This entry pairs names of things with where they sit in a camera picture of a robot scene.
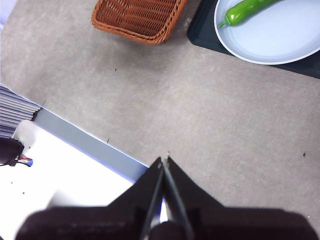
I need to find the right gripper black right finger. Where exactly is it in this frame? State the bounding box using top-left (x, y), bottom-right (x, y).
top-left (163, 156), bottom-right (320, 240)

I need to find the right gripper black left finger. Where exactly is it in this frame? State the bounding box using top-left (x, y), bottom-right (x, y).
top-left (14, 156), bottom-right (165, 240)

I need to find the light blue round plate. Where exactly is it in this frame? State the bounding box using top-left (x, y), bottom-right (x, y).
top-left (213, 0), bottom-right (320, 66)

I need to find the long green pepper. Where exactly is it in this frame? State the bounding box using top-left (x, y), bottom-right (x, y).
top-left (216, 0), bottom-right (283, 28)

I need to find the black rounded object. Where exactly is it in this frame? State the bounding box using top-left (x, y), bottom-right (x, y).
top-left (0, 138), bottom-right (26, 167)

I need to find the grey ribbed panel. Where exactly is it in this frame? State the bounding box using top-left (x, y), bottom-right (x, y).
top-left (0, 84), bottom-right (42, 139)

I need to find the dark rectangular tray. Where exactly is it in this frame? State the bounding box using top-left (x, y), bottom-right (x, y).
top-left (186, 0), bottom-right (320, 80)

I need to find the brown wicker basket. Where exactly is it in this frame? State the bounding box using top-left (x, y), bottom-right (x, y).
top-left (91, 0), bottom-right (188, 46)

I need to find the red and blue cable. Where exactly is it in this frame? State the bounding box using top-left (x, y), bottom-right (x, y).
top-left (14, 154), bottom-right (34, 168)

